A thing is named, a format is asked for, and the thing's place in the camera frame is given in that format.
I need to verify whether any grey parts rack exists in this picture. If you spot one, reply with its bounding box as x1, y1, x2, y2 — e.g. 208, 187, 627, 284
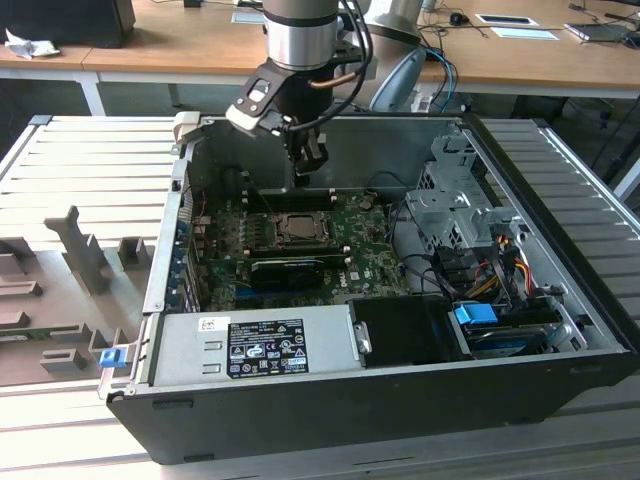
0, 204, 156, 386

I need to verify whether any blue cable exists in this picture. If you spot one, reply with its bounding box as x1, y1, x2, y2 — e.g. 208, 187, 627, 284
429, 47, 459, 109

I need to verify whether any yellow wire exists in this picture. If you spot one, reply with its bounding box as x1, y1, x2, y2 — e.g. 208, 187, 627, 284
469, 259, 531, 296

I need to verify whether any green RAM stick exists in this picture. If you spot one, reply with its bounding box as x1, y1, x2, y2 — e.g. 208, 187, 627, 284
0, 325, 84, 341

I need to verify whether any pale paper sheet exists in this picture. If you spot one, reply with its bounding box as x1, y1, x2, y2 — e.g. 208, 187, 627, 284
489, 26, 561, 42

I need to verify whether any black camera cable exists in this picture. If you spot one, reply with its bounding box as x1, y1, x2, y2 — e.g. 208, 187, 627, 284
287, 0, 377, 134

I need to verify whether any CPU socket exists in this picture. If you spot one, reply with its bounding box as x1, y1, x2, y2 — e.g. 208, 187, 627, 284
267, 209, 337, 249

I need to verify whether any black box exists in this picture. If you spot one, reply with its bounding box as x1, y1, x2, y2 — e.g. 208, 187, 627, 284
0, 0, 136, 50

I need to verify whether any thin metal locking lever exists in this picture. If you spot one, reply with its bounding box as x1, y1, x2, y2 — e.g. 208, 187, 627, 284
247, 173, 275, 216

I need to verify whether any beige case latch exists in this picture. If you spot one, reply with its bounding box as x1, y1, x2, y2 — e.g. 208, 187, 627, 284
172, 112, 201, 146

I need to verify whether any crumpled white paper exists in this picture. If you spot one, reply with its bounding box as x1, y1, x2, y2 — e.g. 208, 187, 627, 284
4, 28, 61, 60

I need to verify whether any copper coloured cable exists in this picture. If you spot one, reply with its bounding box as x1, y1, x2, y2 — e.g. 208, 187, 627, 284
310, 63, 361, 90

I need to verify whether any silver power supply unit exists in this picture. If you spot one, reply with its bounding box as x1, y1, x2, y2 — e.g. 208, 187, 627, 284
149, 303, 361, 389

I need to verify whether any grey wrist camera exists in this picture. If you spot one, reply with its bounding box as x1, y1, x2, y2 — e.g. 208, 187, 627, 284
224, 63, 297, 135

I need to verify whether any silver topped CPU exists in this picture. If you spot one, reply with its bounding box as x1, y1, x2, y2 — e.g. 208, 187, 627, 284
285, 216, 321, 240

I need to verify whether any black plastic shroud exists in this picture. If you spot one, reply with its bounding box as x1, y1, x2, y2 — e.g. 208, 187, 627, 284
347, 295, 474, 369

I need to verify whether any green motherboard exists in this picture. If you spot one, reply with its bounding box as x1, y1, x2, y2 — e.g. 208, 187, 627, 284
192, 192, 416, 314

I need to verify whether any black PC case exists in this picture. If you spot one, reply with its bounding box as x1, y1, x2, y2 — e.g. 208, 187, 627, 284
97, 112, 640, 466

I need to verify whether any black graphics card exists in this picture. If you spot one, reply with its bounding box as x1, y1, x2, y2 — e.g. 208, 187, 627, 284
249, 257, 325, 291

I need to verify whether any metal drive cage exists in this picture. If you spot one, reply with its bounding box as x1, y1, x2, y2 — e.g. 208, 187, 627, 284
403, 133, 531, 256

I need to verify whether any grey sleeved cable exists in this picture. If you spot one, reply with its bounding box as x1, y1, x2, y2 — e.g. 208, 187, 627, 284
366, 171, 410, 196

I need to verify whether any metal socket cover frame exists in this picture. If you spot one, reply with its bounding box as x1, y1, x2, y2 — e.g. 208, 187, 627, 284
271, 212, 335, 246

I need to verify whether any hard disk in blue carrier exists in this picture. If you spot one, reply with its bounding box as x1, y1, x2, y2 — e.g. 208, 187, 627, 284
452, 301, 559, 360

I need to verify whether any wooden desk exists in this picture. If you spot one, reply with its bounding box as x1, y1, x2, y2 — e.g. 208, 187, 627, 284
417, 0, 640, 101
0, 44, 106, 117
79, 0, 269, 109

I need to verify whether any grey laptop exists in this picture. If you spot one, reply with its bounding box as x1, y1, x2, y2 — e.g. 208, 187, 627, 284
563, 20, 632, 44

